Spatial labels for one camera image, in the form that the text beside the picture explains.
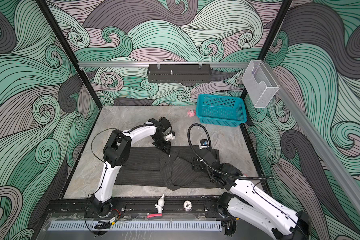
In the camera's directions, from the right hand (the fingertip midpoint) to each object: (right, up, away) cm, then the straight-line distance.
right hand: (197, 158), depth 76 cm
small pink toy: (0, +25, +37) cm, 44 cm away
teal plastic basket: (+25, +27, +42) cm, 56 cm away
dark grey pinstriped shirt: (-28, -7, +12) cm, 31 cm away
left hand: (-16, 0, +18) cm, 24 cm away
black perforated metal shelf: (-9, +51, +20) cm, 55 cm away
